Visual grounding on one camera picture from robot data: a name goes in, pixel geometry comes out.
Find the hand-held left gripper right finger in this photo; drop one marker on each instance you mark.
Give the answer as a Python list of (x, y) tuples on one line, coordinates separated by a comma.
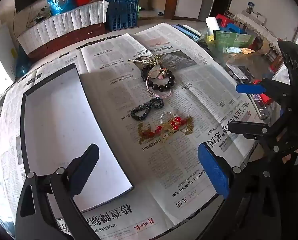
[(213, 170)]

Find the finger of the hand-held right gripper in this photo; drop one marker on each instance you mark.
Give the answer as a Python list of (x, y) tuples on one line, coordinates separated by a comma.
[(248, 130), (250, 88)]

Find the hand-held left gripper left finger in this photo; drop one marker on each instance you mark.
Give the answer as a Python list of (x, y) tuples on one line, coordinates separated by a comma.
[(85, 170)]

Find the white shallow box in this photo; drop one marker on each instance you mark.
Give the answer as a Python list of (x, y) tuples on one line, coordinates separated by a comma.
[(64, 120)]

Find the mobile phone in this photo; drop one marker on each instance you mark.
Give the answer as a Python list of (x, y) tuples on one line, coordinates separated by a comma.
[(262, 110)]

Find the open newspaper spread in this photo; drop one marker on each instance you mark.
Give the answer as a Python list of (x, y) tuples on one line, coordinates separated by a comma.
[(201, 80)]

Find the green packet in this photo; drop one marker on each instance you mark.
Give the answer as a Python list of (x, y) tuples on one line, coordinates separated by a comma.
[(233, 40)]

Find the side table with lace cloth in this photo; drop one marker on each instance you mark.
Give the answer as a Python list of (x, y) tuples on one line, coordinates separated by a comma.
[(258, 27)]

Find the blue plastic stool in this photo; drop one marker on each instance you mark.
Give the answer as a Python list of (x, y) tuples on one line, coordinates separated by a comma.
[(235, 28)]

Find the yellow packet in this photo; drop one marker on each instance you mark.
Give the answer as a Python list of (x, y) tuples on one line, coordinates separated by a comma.
[(209, 38)]

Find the red plastic stool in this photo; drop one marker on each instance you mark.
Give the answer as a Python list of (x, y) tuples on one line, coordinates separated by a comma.
[(222, 20)]

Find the white paper roll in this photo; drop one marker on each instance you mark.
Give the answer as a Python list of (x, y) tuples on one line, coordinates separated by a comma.
[(212, 24)]

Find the blue lidded jar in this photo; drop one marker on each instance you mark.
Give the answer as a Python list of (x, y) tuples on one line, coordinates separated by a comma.
[(250, 7)]

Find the newspaper sheet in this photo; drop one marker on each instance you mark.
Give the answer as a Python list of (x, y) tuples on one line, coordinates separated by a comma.
[(14, 130)]

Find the stack of blue notebooks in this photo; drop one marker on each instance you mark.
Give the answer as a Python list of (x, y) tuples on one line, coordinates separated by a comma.
[(187, 32)]

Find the rhinestone hair clip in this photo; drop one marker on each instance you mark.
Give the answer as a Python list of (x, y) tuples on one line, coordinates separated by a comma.
[(136, 60)]

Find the blue bag on floor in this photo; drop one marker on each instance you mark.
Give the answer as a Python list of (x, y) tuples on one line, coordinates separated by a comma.
[(23, 62)]

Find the wooden cabinet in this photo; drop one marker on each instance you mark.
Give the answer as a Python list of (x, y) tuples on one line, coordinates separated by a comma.
[(64, 40)]

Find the white chest freezer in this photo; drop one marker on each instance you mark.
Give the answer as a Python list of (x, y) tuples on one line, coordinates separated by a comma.
[(1, 50)]

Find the blue plastic crate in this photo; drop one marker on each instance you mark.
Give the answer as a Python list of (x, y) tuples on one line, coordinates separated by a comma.
[(121, 12)]

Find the white lace cloth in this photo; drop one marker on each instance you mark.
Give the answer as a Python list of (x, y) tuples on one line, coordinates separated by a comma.
[(64, 21)]

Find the blue plastic bag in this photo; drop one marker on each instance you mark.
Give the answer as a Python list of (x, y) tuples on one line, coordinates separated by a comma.
[(60, 5)]

